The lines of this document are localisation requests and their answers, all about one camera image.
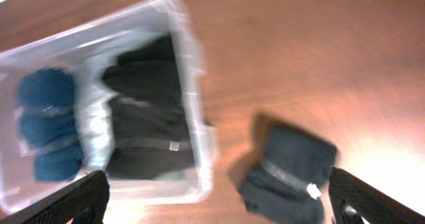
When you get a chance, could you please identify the black taped garment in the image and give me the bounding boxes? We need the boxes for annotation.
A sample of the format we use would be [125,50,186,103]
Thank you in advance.
[238,124,337,224]
[102,34,195,179]

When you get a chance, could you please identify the clear plastic storage bin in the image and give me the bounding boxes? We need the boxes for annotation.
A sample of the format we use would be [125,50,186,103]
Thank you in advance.
[1,0,218,215]

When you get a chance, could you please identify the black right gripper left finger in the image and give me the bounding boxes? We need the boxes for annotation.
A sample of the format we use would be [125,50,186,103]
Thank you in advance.
[1,171,110,224]

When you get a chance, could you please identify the blue taped garment bundle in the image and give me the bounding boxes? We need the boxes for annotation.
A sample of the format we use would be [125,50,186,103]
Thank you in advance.
[16,68,84,182]

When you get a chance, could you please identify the light blue jeans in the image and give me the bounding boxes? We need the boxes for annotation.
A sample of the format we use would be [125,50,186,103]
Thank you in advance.
[72,29,167,173]

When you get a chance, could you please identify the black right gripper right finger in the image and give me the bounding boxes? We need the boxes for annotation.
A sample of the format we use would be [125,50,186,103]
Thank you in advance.
[329,167,424,224]

